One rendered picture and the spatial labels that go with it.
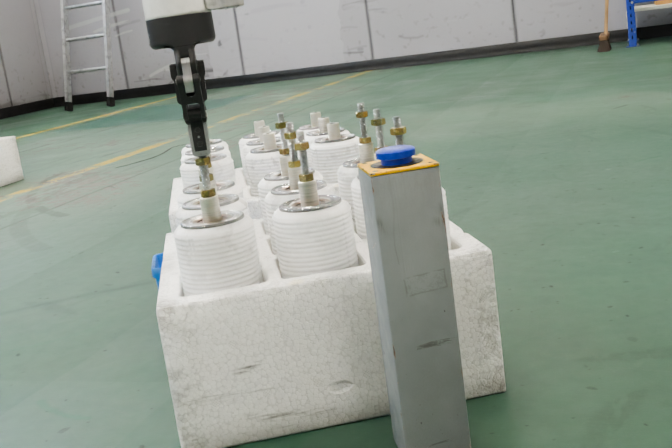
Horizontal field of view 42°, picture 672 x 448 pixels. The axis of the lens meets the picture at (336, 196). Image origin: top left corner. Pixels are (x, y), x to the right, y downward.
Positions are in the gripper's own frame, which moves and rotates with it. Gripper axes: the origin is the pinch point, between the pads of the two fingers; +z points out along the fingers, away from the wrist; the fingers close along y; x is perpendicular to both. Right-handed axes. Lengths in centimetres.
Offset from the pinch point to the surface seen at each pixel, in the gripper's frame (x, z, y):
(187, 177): -5, 12, -51
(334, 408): 10.4, 32.7, 7.6
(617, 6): 313, 9, -547
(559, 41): 272, 30, -567
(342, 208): 15.1, 10.4, 2.8
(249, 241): 3.8, 12.5, 2.8
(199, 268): -2.3, 14.3, 4.2
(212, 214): 0.0, 8.9, 1.1
